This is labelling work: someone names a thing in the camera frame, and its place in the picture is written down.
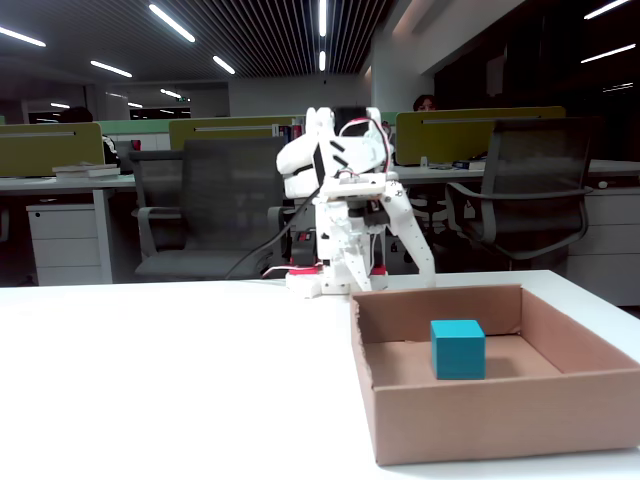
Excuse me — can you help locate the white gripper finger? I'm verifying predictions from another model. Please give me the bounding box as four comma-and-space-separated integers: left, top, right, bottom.
315, 198, 374, 293
382, 177, 437, 289

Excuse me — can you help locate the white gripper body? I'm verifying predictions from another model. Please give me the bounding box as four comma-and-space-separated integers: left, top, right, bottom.
314, 131, 397, 178

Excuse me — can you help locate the blue cube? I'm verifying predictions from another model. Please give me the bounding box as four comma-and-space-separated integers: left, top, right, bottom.
430, 319, 487, 381

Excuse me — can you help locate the white red robot base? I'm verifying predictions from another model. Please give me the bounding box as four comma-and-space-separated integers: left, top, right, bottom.
284, 264, 390, 300

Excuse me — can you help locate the brown cardboard box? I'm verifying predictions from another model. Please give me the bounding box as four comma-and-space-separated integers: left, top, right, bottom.
348, 282, 640, 466

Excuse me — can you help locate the row of upright books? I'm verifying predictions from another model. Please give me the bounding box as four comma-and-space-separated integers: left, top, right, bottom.
272, 123, 307, 151

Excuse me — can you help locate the olive desk partition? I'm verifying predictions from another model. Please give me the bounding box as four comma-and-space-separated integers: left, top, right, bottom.
168, 115, 306, 151
0, 122, 105, 178
395, 105, 567, 166

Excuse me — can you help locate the grey mesh office chair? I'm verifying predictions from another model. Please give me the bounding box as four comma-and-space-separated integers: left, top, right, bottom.
127, 148, 186, 211
130, 137, 296, 281
402, 117, 601, 266

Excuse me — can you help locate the white drawer cabinet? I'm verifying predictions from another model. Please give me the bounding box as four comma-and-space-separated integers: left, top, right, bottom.
25, 202, 104, 286
564, 192, 640, 307

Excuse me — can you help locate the white office desk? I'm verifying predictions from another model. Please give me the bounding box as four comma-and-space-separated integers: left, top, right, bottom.
0, 172, 146, 286
394, 158, 640, 201

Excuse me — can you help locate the light green desk partition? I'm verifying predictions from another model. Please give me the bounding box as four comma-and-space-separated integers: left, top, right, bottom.
97, 118, 171, 136

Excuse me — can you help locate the stack of books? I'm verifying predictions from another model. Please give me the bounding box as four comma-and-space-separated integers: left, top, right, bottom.
52, 162, 122, 180

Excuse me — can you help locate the person with dark hair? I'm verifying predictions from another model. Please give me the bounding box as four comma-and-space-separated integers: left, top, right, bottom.
59, 106, 121, 169

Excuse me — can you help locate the red white servo wire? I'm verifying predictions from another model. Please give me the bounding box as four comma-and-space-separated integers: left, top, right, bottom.
339, 117, 397, 172

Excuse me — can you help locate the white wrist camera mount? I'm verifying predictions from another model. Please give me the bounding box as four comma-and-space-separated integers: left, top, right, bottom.
318, 171, 388, 210

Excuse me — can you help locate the black camera cable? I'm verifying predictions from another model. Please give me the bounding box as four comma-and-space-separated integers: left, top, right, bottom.
223, 185, 324, 280

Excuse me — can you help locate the white wall notice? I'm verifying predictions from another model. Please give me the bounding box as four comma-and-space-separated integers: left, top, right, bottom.
485, 54, 505, 97

